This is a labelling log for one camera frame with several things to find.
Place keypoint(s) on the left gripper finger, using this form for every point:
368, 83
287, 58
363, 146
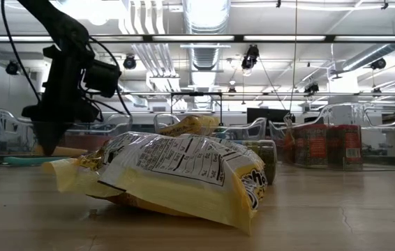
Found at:
44, 134
61, 134

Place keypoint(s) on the orange snack bag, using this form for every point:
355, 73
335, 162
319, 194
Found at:
287, 143

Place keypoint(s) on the pink small box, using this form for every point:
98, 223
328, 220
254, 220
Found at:
310, 146

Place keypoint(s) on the red lidded spice tin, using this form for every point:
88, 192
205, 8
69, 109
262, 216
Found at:
344, 146

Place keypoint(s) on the clear plastic bin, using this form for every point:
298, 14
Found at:
253, 129
386, 153
9, 139

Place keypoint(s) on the black background rack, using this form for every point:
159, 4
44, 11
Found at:
197, 93

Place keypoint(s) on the black monitor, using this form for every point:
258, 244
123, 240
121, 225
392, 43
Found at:
267, 115

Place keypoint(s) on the green spice jar black lid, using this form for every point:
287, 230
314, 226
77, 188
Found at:
269, 160

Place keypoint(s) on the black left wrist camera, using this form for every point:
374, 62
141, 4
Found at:
103, 78

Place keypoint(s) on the black ceiling camera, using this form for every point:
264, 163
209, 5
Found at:
250, 57
378, 63
311, 88
12, 68
129, 62

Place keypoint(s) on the silver ventilation duct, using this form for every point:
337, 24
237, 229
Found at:
206, 21

